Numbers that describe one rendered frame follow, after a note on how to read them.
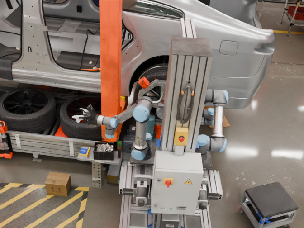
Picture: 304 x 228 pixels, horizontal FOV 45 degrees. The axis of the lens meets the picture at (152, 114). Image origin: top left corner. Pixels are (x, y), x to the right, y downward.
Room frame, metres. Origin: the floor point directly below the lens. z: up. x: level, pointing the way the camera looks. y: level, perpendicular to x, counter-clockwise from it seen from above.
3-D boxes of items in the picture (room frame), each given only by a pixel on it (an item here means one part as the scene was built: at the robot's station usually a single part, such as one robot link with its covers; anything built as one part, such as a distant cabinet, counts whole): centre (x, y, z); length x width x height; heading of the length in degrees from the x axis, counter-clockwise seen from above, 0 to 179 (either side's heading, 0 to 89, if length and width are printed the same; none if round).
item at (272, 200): (2.40, -1.24, 0.17); 0.43 x 0.36 x 0.34; 112
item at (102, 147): (2.67, 0.45, 0.51); 0.20 x 0.14 x 0.13; 94
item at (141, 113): (2.22, 0.07, 1.19); 0.15 x 0.12 x 0.55; 168
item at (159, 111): (3.03, -0.11, 0.85); 0.21 x 0.14 x 0.14; 177
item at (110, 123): (2.28, 0.33, 1.21); 0.11 x 0.08 x 0.09; 78
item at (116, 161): (2.68, 0.49, 0.44); 0.43 x 0.17 x 0.03; 87
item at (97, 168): (2.68, 0.52, 0.21); 0.10 x 0.10 x 0.42; 87
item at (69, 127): (3.35, 0.73, 0.39); 0.66 x 0.66 x 0.24
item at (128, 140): (3.15, 0.19, 0.26); 0.42 x 0.18 x 0.35; 177
